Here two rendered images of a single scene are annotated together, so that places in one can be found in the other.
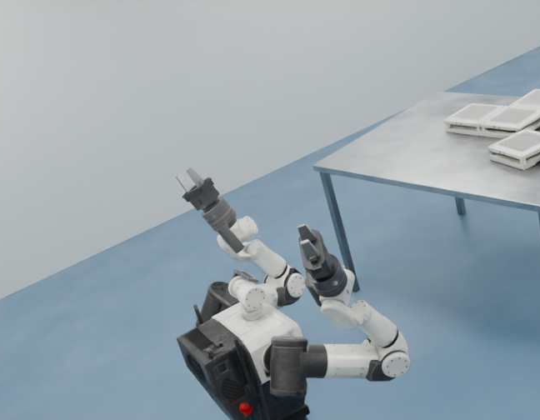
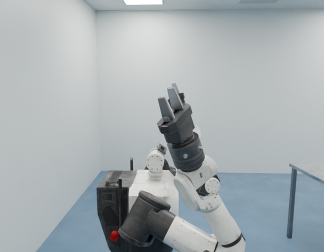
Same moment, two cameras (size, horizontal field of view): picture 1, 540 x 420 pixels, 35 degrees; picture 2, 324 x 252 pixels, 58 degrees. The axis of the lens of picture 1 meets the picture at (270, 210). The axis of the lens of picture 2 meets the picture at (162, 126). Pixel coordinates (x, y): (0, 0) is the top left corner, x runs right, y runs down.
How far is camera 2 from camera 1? 144 cm
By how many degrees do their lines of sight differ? 28
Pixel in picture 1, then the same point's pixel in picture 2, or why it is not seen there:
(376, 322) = (219, 218)
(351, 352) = (192, 234)
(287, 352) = (140, 204)
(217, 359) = (107, 189)
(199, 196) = not seen: hidden behind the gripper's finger
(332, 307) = (179, 179)
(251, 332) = (141, 185)
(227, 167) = (260, 162)
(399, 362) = not seen: outside the picture
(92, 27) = (225, 84)
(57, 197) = not seen: hidden behind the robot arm
